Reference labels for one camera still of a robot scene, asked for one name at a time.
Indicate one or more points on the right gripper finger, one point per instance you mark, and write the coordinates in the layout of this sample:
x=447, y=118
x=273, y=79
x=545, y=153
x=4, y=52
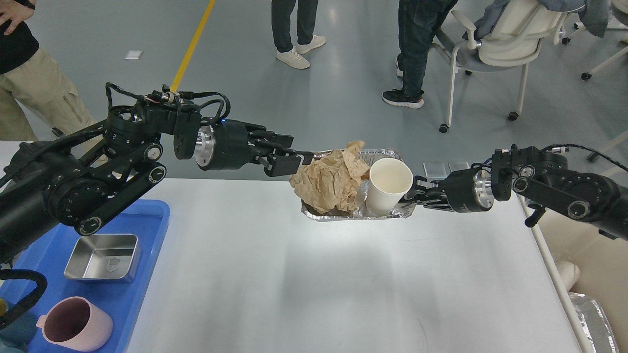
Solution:
x=431, y=200
x=427, y=184

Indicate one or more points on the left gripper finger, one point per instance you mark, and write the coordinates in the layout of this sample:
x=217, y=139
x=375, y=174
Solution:
x=283, y=163
x=265, y=142

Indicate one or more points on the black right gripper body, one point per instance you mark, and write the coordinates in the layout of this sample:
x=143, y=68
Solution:
x=469, y=190

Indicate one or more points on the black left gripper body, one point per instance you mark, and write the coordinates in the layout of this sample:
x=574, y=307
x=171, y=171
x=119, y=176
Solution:
x=223, y=146

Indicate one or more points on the white paper cup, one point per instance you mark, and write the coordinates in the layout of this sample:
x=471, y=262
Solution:
x=389, y=180

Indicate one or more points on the brown paper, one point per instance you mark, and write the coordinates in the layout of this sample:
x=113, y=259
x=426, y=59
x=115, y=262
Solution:
x=331, y=182

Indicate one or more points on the aluminium foil tray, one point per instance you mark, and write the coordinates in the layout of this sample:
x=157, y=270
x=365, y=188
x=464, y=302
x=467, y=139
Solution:
x=400, y=210

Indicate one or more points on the square stainless steel tray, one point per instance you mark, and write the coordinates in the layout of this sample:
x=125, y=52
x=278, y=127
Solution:
x=104, y=257

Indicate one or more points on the pink plastic mug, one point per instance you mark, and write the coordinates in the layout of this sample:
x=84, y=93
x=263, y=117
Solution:
x=77, y=324

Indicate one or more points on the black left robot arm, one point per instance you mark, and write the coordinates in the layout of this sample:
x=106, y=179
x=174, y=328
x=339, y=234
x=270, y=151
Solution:
x=87, y=178

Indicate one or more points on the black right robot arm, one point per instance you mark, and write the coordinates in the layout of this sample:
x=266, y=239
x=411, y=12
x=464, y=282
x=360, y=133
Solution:
x=540, y=175

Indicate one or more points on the clear floor plate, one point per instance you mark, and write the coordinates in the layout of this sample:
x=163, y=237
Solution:
x=458, y=165
x=435, y=170

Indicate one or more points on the cream plastic bin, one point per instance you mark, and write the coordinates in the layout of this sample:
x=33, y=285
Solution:
x=603, y=265

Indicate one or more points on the white grey office chair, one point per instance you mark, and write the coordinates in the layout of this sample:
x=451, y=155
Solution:
x=512, y=35

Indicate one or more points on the person with black sneakers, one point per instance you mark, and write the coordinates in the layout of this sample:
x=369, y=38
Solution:
x=418, y=22

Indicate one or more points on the person in khaki trousers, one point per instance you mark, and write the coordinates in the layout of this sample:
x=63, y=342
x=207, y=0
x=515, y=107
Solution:
x=30, y=77

